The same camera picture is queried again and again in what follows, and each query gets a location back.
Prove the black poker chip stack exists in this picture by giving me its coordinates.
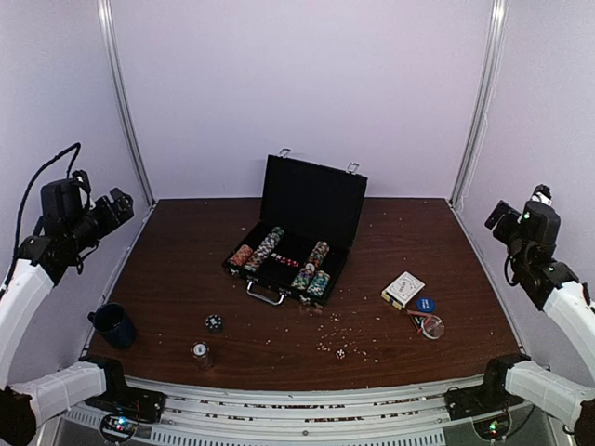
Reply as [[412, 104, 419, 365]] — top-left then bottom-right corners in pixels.
[[205, 314, 223, 335]]

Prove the white playing card box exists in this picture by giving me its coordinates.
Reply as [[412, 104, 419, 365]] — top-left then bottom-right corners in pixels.
[[381, 271, 426, 310]]

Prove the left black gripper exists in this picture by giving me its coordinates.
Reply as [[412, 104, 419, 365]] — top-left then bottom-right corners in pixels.
[[67, 187, 133, 252]]

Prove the front aluminium rail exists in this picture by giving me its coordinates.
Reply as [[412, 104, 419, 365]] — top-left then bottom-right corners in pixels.
[[37, 376, 571, 445]]

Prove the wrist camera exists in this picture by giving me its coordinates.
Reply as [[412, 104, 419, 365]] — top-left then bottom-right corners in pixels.
[[41, 170, 91, 222], [520, 184, 561, 245]]

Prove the grey chip row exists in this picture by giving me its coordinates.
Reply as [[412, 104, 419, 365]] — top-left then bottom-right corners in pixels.
[[244, 227, 284, 271]]

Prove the red black triangular card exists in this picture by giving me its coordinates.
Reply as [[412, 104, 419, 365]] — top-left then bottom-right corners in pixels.
[[406, 310, 432, 338]]

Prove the black poker set case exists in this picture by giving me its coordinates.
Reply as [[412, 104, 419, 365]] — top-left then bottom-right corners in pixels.
[[222, 149, 367, 309]]

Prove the blue small blind button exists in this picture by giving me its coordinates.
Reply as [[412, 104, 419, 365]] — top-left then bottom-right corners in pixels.
[[416, 297, 435, 313]]

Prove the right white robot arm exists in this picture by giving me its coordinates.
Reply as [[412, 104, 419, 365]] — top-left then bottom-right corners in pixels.
[[476, 192, 594, 445]]

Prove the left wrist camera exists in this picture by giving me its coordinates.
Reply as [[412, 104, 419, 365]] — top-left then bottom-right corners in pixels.
[[41, 170, 91, 222]]

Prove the dark blue mug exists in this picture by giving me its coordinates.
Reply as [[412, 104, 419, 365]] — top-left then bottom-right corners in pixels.
[[87, 303, 137, 349]]

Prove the red dice row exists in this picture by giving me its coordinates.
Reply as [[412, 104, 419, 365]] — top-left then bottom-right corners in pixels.
[[271, 253, 300, 268]]

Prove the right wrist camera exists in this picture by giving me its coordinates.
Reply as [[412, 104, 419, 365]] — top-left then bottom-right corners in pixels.
[[520, 184, 561, 245]]

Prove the green blue chip row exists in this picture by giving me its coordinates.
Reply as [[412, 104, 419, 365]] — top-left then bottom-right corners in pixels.
[[291, 263, 316, 291]]

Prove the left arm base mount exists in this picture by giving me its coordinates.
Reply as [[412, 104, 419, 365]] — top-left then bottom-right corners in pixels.
[[81, 355, 166, 424]]

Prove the left aluminium frame post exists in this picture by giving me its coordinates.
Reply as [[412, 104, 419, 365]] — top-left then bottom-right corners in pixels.
[[97, 0, 156, 207]]

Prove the aluminium frame post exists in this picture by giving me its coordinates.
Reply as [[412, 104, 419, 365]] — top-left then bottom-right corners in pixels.
[[97, 0, 156, 207], [450, 0, 509, 212]]

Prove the teal chip row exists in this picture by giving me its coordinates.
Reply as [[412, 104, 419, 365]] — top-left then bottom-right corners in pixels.
[[307, 270, 330, 297]]

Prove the right aluminium frame post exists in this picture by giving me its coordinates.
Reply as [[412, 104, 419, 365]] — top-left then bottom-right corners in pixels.
[[450, 0, 509, 212]]

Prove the orange chip row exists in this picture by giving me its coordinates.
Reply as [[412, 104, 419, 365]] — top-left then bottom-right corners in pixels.
[[228, 244, 253, 267]]

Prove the right back chip row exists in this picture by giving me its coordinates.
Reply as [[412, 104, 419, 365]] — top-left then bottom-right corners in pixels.
[[308, 241, 330, 269]]

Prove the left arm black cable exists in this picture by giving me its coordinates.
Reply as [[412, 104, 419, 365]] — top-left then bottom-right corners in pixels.
[[13, 142, 83, 255]]

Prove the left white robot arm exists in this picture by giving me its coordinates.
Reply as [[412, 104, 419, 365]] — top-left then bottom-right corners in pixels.
[[1, 188, 134, 445]]

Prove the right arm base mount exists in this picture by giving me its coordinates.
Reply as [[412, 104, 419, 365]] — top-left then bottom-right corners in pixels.
[[443, 353, 530, 420]]

